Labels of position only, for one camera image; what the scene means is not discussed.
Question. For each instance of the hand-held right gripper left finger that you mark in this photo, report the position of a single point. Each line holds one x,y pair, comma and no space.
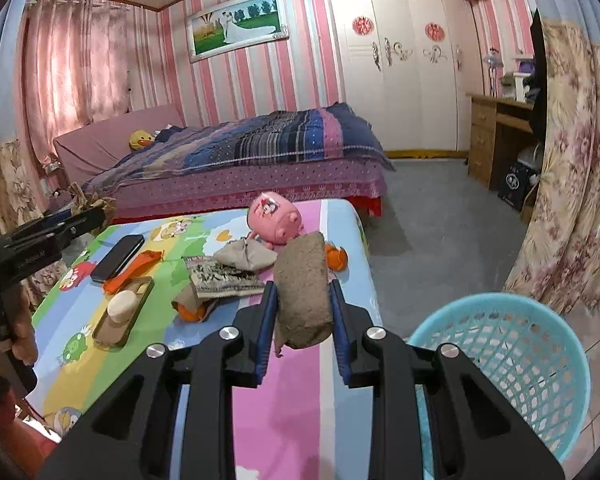
264,330

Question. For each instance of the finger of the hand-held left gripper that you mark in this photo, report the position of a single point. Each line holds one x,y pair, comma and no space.
50,221
80,225

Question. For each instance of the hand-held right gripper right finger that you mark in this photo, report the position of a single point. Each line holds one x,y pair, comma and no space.
341,340

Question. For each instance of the orange peel piece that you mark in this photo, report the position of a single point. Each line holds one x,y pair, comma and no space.
337,258
192,312

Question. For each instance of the light blue plastic basket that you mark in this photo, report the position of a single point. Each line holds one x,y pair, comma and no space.
525,360

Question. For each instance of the person's left forearm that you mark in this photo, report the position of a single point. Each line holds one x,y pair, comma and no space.
10,425

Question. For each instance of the person's left hand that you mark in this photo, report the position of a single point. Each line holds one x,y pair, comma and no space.
26,335

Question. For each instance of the brown dried bundle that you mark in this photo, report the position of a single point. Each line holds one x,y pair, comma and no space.
87,197

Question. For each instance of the black remote control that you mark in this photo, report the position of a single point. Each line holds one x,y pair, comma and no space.
117,257

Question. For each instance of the floral curtain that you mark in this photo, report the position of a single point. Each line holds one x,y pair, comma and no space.
575,170
15,185

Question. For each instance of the patterned grey cloth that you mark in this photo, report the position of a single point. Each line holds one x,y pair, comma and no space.
220,277

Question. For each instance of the small orange fruit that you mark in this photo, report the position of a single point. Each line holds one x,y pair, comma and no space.
140,262

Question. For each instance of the cartoon printed sheet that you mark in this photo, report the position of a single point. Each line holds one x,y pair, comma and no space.
300,420

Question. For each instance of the pale round bun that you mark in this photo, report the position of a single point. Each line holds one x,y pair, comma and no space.
121,306

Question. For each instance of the yellow duck plush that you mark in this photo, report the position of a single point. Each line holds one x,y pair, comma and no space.
141,140

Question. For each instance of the brown phone case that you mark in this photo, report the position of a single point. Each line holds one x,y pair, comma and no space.
130,320

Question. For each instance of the pink pig toy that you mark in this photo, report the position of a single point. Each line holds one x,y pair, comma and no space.
275,220

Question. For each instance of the bed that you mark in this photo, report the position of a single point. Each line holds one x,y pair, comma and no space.
260,182

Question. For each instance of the pink window curtain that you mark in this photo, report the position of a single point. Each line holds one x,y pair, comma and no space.
80,70

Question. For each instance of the striped blue purple quilt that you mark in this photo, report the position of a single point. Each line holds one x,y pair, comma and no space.
280,140

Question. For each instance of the black box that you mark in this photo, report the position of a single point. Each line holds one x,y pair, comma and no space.
515,185

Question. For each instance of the white wardrobe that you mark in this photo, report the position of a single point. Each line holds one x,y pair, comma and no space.
405,105

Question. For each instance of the framed wedding picture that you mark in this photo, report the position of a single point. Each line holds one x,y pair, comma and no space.
235,25

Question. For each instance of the wooden desk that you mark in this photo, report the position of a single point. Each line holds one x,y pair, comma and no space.
485,130

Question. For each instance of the red round paper decoration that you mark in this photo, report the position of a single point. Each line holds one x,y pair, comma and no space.
434,31
362,26

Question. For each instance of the black hanging cloth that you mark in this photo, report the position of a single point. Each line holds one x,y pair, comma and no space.
538,70

